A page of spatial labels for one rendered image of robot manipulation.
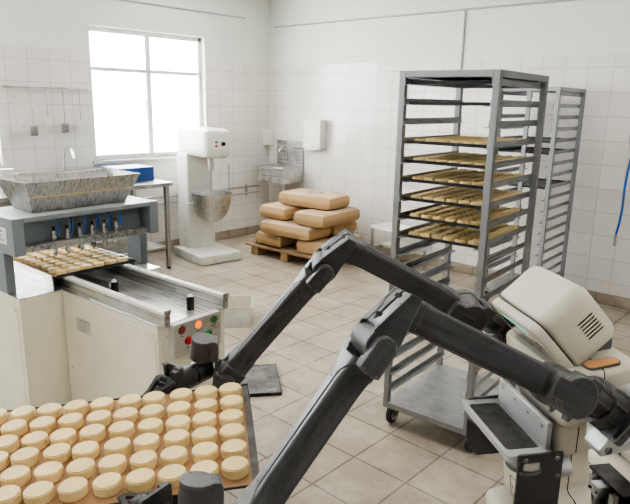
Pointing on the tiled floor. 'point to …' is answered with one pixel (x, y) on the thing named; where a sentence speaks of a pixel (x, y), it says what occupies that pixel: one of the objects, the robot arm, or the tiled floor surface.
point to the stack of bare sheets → (263, 381)
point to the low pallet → (278, 251)
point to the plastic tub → (239, 311)
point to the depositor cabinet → (24, 343)
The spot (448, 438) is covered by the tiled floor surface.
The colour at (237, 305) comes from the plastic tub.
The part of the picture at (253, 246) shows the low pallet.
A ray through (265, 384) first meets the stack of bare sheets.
